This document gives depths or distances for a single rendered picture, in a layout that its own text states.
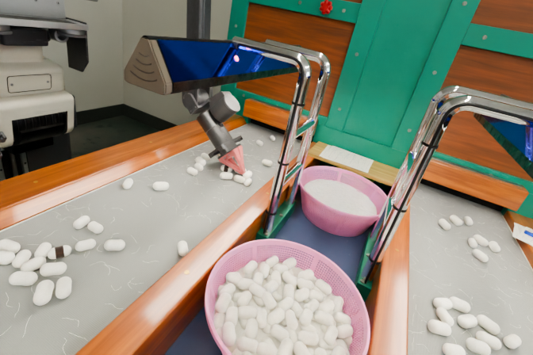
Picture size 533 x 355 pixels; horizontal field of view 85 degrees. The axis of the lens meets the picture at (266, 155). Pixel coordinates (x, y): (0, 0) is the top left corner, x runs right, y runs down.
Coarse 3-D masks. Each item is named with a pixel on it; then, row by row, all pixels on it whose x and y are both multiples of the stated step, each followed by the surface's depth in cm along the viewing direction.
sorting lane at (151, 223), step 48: (96, 192) 66; (144, 192) 69; (192, 192) 73; (240, 192) 77; (0, 240) 49; (48, 240) 51; (96, 240) 53; (144, 240) 56; (192, 240) 58; (0, 288) 42; (96, 288) 45; (144, 288) 46; (0, 336) 37; (48, 336) 38
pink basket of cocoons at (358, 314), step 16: (256, 240) 57; (272, 240) 58; (224, 256) 52; (240, 256) 55; (256, 256) 58; (288, 256) 59; (304, 256) 58; (320, 256) 57; (224, 272) 52; (320, 272) 57; (336, 272) 55; (208, 288) 45; (336, 288) 54; (352, 288) 52; (208, 304) 43; (352, 304) 50; (208, 320) 41; (352, 320) 49; (368, 320) 46; (352, 336) 47; (368, 336) 43; (224, 352) 37; (352, 352) 44
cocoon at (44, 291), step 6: (42, 282) 42; (48, 282) 42; (36, 288) 41; (42, 288) 41; (48, 288) 41; (36, 294) 40; (42, 294) 40; (48, 294) 41; (36, 300) 40; (42, 300) 40; (48, 300) 41
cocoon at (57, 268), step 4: (44, 264) 45; (48, 264) 45; (52, 264) 45; (56, 264) 45; (60, 264) 45; (64, 264) 46; (40, 268) 44; (44, 268) 44; (48, 268) 44; (52, 268) 45; (56, 268) 45; (60, 268) 45; (64, 268) 45; (40, 272) 44; (44, 272) 44; (48, 272) 44; (52, 272) 44; (56, 272) 45; (60, 272) 45; (44, 276) 45
